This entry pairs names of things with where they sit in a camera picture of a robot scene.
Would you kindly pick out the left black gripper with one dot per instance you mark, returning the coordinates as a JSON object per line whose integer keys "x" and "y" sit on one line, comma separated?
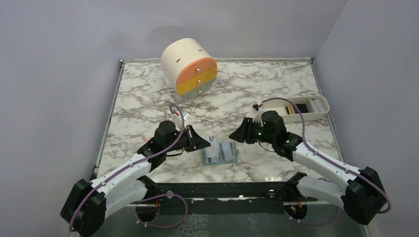
{"x": 194, "y": 141}

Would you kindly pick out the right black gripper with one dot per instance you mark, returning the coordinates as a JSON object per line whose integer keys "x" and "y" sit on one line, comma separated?
{"x": 243, "y": 134}

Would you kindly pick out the silver VIP credit card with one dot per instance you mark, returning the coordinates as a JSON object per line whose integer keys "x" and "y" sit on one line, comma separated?
{"x": 227, "y": 151}

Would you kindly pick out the green card holder wallet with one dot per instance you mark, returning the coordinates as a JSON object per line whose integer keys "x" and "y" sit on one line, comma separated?
{"x": 217, "y": 161}

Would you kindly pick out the white plastic tray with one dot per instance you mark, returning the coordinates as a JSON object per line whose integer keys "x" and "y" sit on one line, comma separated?
{"x": 317, "y": 105}

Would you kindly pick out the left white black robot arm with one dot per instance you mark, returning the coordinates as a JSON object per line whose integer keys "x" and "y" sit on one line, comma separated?
{"x": 89, "y": 203}

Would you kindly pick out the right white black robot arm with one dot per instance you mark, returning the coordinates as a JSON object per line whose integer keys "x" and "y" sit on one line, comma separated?
{"x": 359, "y": 192}

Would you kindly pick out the round cream drawer cabinet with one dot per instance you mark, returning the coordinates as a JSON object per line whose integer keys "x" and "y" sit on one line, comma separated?
{"x": 189, "y": 68}

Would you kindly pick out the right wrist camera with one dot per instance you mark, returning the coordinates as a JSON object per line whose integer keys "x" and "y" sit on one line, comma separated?
{"x": 259, "y": 110}

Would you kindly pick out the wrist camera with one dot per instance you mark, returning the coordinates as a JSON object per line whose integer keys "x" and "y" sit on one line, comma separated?
{"x": 259, "y": 110}
{"x": 185, "y": 114}

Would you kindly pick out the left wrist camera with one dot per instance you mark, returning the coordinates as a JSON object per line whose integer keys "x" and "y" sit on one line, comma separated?
{"x": 185, "y": 114}

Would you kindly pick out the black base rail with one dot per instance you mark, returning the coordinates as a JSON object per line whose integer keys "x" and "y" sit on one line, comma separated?
{"x": 218, "y": 198}

